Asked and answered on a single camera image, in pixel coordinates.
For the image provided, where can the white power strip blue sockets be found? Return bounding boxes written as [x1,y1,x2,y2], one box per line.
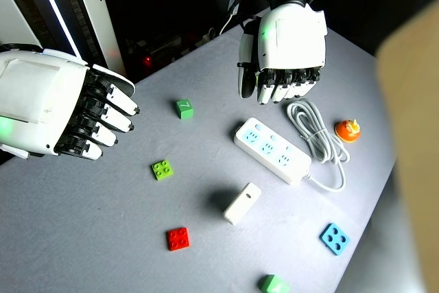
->
[233,117,313,187]

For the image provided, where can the red toy brick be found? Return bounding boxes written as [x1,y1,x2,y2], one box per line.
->
[166,226,191,252]

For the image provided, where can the blue block with four holes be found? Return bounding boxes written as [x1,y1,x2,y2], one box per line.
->
[319,222,351,256]

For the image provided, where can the tan blurred panel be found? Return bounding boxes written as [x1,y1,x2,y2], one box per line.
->
[375,0,439,293]

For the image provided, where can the white power strip cord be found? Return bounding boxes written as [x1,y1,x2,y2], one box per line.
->
[286,99,351,194]

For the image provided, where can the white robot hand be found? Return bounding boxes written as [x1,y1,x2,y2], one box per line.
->
[236,3,329,106]
[0,44,141,162]

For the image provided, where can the white panel with light strip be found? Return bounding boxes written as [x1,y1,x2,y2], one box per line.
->
[0,0,127,80]

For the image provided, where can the lime green toy brick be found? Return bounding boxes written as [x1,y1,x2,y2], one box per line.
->
[150,159,174,181]

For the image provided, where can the green cube with number seven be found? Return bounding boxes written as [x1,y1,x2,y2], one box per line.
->
[176,99,195,121]

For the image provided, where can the orange toy with yellow top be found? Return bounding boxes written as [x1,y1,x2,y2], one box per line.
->
[334,119,362,143]

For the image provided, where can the thin white cable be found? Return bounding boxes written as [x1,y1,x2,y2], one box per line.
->
[218,0,241,36]

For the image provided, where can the white charger adapter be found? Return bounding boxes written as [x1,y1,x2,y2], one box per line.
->
[222,182,263,226]

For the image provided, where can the grey table cloth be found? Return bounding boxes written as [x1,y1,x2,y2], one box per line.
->
[0,14,401,293]

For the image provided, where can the green block with white mark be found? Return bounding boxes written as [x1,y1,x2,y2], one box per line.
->
[257,274,291,293]

